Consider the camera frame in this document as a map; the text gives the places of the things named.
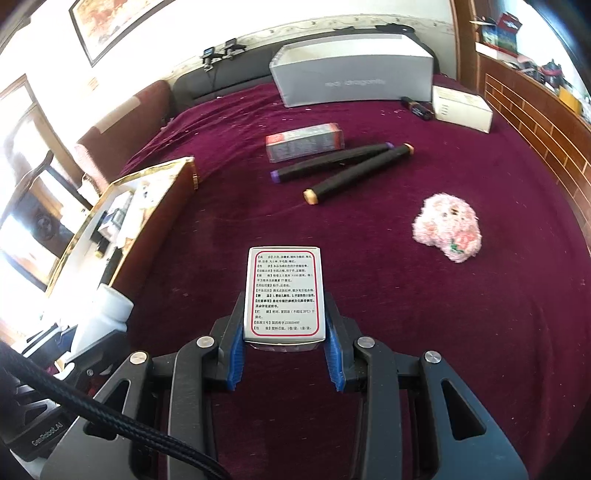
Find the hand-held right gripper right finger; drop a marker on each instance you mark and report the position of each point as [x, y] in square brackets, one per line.
[334, 364]

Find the small white box red border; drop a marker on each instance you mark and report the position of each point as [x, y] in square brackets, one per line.
[284, 295]

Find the white pill bottle red label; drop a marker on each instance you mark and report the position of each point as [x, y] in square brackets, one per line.
[111, 309]

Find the plain white carton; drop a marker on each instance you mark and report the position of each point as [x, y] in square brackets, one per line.
[461, 110]

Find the small dark bottle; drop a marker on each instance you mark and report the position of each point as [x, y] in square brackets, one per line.
[418, 108]

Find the black marker purple caps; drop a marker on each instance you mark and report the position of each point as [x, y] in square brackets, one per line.
[332, 161]

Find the black clip-on gadgets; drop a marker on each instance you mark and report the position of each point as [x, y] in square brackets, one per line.
[221, 53]

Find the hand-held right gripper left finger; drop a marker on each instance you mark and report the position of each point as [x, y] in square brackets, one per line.
[235, 364]

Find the gold-edged box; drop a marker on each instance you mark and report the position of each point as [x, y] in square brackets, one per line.
[152, 221]

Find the brown headboard cushion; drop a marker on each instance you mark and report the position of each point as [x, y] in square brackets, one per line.
[124, 124]

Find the framed wall picture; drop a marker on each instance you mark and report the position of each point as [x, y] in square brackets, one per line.
[115, 23]

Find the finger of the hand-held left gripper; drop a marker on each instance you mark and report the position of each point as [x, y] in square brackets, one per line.
[53, 336]

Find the black marker orange caps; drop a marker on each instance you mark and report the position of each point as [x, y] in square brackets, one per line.
[360, 175]

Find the wooden framed window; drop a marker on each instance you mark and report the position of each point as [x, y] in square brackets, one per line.
[27, 207]

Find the red and grey medicine box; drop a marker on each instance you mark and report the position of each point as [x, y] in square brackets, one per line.
[304, 142]

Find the grey shoe box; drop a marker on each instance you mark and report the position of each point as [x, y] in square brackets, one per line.
[360, 74]

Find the wooden cabinet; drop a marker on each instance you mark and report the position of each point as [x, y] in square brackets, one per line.
[531, 120]

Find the black headboard cushion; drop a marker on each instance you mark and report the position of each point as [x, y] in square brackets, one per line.
[217, 87]

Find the pink plush toy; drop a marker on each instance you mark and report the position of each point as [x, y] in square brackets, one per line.
[448, 230]

